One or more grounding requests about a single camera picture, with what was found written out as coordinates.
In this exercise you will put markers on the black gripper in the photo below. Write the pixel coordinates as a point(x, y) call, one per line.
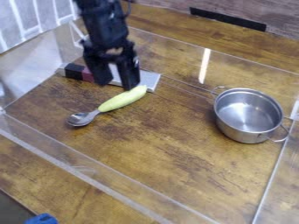
point(106, 44)

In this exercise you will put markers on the spoon with yellow handle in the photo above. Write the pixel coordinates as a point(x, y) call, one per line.
point(116, 102)

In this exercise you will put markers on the silver pot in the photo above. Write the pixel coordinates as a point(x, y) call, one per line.
point(248, 115)

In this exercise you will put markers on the grey block with dark end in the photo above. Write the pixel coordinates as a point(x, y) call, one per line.
point(78, 72)

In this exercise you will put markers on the blue object at bottom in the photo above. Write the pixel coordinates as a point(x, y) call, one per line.
point(42, 218)

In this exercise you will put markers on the black strip on wall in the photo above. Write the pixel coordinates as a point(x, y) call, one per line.
point(228, 19)

